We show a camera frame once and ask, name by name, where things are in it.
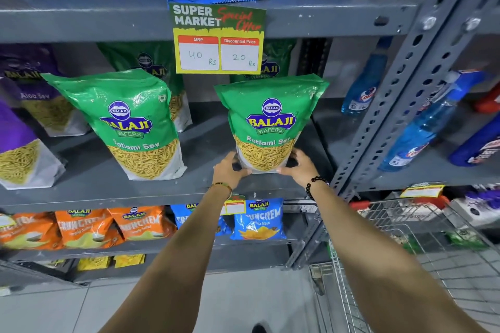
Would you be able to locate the person's left hand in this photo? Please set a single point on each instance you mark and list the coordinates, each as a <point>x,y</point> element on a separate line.
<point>224,172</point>

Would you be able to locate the person's right hand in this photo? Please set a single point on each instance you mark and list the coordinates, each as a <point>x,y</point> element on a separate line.
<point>304,171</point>

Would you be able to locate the person's right thumb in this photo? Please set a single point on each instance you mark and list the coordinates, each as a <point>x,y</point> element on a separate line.
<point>286,171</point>

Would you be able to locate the person's left thumb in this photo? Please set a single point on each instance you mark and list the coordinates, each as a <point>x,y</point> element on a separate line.
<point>243,173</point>

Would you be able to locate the green snack packet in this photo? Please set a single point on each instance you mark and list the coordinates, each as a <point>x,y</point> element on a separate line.
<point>269,118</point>
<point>279,59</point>
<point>129,122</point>
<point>152,59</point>

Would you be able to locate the person's right forearm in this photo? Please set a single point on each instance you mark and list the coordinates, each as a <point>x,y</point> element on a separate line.
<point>386,266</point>

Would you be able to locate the person's left forearm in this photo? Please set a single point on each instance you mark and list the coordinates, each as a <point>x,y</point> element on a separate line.
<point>168,266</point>

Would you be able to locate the gold bangle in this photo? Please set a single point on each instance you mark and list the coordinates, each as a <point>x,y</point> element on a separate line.
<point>222,186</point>

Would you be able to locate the small yellow price label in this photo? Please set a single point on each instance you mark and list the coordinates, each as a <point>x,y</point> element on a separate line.
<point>422,190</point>
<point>234,207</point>

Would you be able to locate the small blue snack packet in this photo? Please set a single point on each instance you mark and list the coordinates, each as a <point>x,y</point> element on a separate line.
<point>183,217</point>
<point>259,221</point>

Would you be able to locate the orange snack packet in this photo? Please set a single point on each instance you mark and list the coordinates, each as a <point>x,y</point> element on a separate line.
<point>27,231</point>
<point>86,227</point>
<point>142,223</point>

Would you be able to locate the blue spray cleaner bottle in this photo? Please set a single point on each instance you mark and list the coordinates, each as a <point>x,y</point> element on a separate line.
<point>425,126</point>
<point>365,87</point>

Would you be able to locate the green and yellow price sign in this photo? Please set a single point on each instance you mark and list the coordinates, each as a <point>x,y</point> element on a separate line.
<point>218,40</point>

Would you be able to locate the person's black shoe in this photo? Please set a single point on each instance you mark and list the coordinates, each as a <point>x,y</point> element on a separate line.
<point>259,329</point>

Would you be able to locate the grey metal shelf rack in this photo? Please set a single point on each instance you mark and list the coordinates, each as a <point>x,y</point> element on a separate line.
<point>97,20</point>
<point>414,51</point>

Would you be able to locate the dark blue bottle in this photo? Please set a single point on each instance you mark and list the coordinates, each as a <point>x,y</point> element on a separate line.
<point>478,145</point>

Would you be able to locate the white and purple bottle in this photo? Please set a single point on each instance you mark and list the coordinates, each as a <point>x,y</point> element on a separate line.
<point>478,208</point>

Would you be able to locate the red bottle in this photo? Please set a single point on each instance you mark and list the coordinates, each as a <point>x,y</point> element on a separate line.
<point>490,100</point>

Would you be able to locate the purple snack packet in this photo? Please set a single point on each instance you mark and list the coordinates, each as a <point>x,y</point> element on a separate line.
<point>19,153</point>
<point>31,90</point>

